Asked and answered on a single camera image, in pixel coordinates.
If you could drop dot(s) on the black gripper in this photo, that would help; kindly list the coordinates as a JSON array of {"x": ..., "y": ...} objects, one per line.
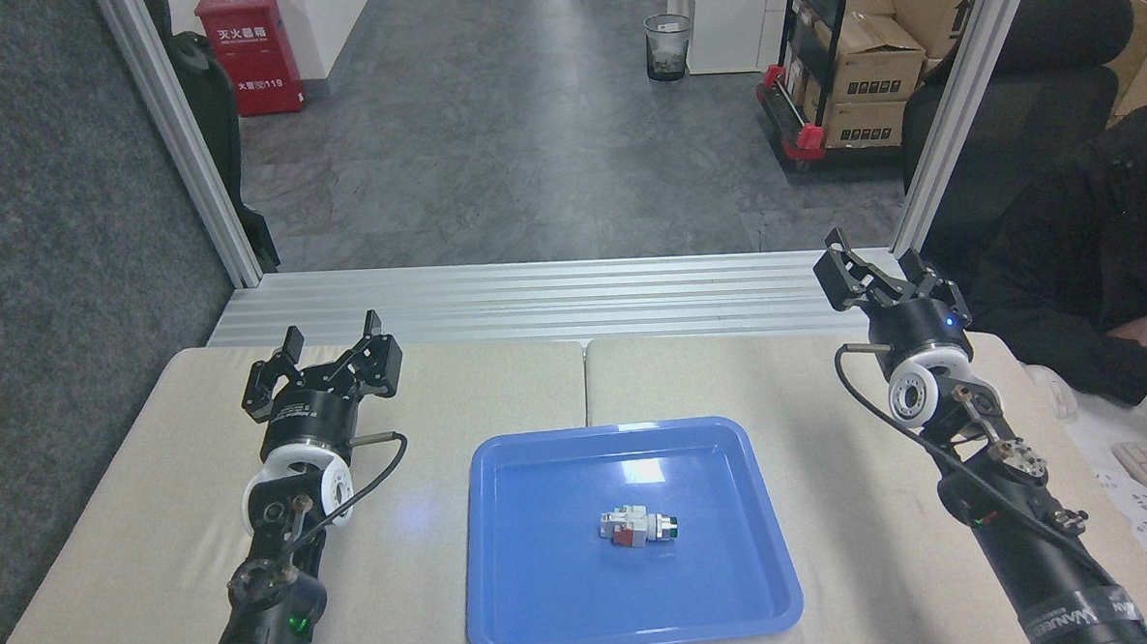
[
  {"x": 308, "y": 416},
  {"x": 918, "y": 331}
]

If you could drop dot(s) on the white push button switch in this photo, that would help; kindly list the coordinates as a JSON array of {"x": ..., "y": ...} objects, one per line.
[{"x": 636, "y": 527}]

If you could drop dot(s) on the blue plastic tray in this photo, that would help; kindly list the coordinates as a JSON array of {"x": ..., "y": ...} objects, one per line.
[{"x": 545, "y": 556}]

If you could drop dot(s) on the person's right hand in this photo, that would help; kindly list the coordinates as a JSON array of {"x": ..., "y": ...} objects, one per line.
[{"x": 1140, "y": 330}]

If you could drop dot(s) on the flat cardboard box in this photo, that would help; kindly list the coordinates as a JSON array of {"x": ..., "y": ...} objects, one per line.
[{"x": 865, "y": 123}]

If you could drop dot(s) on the black cart with red corners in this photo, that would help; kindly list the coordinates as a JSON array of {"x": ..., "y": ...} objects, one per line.
[{"x": 803, "y": 138}]

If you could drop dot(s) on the person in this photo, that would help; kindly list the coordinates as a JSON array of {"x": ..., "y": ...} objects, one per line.
[{"x": 1084, "y": 261}]

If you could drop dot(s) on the white round object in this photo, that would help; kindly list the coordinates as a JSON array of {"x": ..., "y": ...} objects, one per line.
[{"x": 1053, "y": 393}]

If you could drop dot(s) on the cardboard box with black print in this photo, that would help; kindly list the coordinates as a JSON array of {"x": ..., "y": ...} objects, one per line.
[{"x": 877, "y": 57}]

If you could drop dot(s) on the black office chair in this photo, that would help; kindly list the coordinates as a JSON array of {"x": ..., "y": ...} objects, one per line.
[{"x": 1057, "y": 78}]

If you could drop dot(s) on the grey felt partition panel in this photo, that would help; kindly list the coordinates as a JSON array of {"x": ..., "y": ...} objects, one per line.
[{"x": 59, "y": 286}]

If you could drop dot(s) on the large plain cardboard box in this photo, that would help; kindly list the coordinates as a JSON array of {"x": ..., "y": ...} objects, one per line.
[{"x": 932, "y": 1}]

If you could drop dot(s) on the white cabinet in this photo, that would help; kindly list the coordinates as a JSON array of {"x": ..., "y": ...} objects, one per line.
[{"x": 725, "y": 20}]

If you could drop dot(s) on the mesh waste bin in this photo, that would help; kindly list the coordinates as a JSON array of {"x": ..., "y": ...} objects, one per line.
[{"x": 668, "y": 47}]

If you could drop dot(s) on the red fire extinguisher box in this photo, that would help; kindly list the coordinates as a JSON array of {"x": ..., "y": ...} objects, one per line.
[{"x": 252, "y": 55}]

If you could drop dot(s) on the white power strip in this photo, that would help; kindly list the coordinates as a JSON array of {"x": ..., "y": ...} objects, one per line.
[{"x": 1139, "y": 515}]

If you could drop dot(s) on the silver aluminium post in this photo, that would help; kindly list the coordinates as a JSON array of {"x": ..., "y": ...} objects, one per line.
[
  {"x": 961, "y": 102},
  {"x": 183, "y": 145}
]

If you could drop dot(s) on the ribbed aluminium frame bed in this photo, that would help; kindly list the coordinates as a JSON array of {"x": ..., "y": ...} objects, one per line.
[{"x": 553, "y": 299}]

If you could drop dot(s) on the black chair behind post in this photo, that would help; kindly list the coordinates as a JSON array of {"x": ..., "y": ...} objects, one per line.
[{"x": 216, "y": 115}]

